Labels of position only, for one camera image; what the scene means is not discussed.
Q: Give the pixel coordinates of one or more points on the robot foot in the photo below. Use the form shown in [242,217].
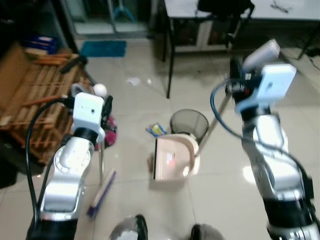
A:
[131,229]
[206,232]

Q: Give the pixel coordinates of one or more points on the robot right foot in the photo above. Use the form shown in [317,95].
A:
[206,232]

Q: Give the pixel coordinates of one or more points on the black eyeglasses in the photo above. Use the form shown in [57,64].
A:
[281,7]

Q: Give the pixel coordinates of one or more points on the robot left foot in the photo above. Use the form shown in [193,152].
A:
[131,229]

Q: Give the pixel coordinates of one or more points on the black bag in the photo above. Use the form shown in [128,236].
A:
[225,7]

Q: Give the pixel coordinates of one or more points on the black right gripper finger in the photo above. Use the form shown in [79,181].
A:
[236,65]

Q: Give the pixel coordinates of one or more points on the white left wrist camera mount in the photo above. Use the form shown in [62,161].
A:
[87,112]

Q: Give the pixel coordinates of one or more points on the glass door cabinet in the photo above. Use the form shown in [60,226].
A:
[105,15]

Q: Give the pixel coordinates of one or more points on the wooden slatted rack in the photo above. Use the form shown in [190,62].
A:
[30,95]

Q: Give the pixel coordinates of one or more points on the yellow and blue wrapper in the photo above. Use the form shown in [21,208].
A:
[157,130]

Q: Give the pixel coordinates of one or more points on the white table with black legs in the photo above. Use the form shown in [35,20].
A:
[300,9]

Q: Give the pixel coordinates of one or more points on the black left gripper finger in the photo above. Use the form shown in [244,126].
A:
[108,102]

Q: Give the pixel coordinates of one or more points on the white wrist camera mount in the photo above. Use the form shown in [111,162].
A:
[87,112]
[272,82]

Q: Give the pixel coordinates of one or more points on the blue floor mat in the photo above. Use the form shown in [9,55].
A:
[103,48]

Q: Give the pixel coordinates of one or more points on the blue box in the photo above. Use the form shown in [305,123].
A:
[40,44]

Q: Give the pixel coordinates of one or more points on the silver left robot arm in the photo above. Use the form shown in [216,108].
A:
[65,167]

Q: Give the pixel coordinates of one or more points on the white crumpled paper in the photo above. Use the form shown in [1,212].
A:
[134,80]

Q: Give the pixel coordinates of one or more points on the black mesh wastebasket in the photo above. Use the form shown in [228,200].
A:
[189,122]

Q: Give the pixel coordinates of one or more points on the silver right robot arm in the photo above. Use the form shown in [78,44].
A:
[270,150]

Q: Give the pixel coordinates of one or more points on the broom with blue bristles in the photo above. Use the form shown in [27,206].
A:
[102,192]

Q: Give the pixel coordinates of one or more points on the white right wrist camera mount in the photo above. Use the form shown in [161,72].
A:
[272,82]

